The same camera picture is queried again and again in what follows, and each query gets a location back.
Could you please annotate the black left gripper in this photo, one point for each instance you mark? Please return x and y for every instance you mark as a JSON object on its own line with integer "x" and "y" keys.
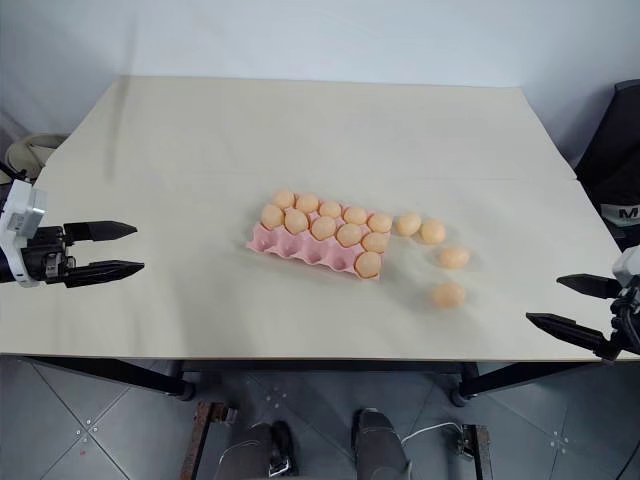
{"x": 47, "y": 255}

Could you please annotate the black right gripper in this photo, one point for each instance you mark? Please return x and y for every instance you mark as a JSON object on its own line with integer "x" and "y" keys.
{"x": 627, "y": 320}

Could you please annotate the pink plastic egg tray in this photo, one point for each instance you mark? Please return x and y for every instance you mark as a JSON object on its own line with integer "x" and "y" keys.
{"x": 280, "y": 245}

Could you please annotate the beige round coiled object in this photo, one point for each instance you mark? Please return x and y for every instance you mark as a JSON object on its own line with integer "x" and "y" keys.
{"x": 30, "y": 150}

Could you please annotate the orange egg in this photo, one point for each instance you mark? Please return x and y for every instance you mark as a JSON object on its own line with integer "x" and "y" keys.
{"x": 448, "y": 295}
{"x": 355, "y": 215}
{"x": 368, "y": 264}
{"x": 330, "y": 209}
{"x": 307, "y": 202}
{"x": 454, "y": 257}
{"x": 408, "y": 224}
{"x": 349, "y": 234}
{"x": 323, "y": 227}
{"x": 295, "y": 221}
{"x": 380, "y": 223}
{"x": 285, "y": 198}
{"x": 433, "y": 231}
{"x": 375, "y": 242}
{"x": 272, "y": 216}

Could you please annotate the black case with white logo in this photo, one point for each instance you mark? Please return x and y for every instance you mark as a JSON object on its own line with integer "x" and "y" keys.
{"x": 612, "y": 150}

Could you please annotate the dark grey rounded shape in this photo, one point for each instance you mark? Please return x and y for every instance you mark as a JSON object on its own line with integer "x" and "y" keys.
{"x": 265, "y": 450}
{"x": 380, "y": 445}

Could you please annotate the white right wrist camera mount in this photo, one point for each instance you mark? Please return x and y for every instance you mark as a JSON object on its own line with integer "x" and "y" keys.
{"x": 629, "y": 267}

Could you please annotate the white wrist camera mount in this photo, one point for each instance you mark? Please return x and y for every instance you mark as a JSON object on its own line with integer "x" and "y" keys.
{"x": 629, "y": 267}
{"x": 24, "y": 210}

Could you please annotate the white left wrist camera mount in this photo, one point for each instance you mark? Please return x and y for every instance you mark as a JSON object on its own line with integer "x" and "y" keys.
{"x": 24, "y": 210}

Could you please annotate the black metal table frame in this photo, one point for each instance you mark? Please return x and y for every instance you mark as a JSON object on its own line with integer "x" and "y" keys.
{"x": 125, "y": 372}

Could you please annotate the rusty metal base frame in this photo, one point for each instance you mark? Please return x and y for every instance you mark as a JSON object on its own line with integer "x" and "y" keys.
{"x": 200, "y": 440}
{"x": 475, "y": 452}

